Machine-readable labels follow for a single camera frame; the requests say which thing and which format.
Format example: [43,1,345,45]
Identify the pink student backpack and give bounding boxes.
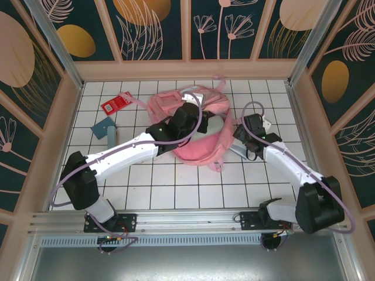
[118,74,240,174]

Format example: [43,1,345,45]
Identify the aluminium frame post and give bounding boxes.
[287,0,341,86]
[25,0,86,89]

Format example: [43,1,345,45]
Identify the aluminium side rail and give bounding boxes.
[284,81,326,182]

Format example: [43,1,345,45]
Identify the aluminium mounting rail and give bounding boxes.
[28,207,351,235]

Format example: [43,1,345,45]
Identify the pale blue long pencil case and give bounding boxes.
[107,126,118,150]

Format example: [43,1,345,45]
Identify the teal snap wallet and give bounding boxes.
[90,116,117,140]

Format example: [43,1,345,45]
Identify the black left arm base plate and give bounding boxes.
[84,212,138,234]

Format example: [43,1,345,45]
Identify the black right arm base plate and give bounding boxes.
[239,210,294,232]

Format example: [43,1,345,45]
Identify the slotted grey cable duct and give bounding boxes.
[39,235,291,247]

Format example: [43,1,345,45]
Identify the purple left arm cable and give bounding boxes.
[51,92,203,255]

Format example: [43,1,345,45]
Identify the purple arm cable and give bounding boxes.
[51,92,203,255]
[242,101,357,252]

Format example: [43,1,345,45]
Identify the grey metal sheet panel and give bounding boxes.
[17,231,364,281]

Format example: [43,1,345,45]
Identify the red card pack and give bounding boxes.
[101,91,133,114]

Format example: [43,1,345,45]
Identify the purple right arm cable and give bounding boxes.
[242,101,357,252]

